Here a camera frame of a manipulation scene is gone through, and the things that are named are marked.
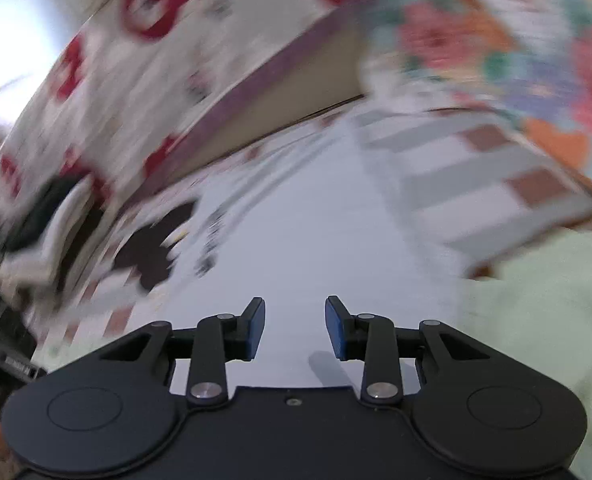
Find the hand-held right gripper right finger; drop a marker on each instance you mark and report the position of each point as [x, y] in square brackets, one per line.
[335, 330]

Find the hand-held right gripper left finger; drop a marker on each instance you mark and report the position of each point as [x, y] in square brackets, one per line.
[256, 327]

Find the light grey t-shirt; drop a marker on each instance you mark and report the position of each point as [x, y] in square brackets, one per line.
[301, 235]

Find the stack of folded clothes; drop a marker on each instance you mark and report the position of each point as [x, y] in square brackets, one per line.
[41, 215]

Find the white folded garment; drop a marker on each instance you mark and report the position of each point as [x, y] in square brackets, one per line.
[68, 225]

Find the checked dog print mat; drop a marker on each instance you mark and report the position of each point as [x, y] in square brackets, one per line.
[476, 180]

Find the light green cloth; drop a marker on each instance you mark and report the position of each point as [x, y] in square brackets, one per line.
[551, 335]

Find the beige bed base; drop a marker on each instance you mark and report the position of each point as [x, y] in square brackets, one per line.
[301, 100]

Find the purple ruffled bed skirt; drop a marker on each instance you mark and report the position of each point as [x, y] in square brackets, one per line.
[276, 65]

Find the bear print quilt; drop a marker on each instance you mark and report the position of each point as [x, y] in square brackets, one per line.
[226, 35]

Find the floral patchwork quilt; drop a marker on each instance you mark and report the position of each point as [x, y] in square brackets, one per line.
[526, 60]

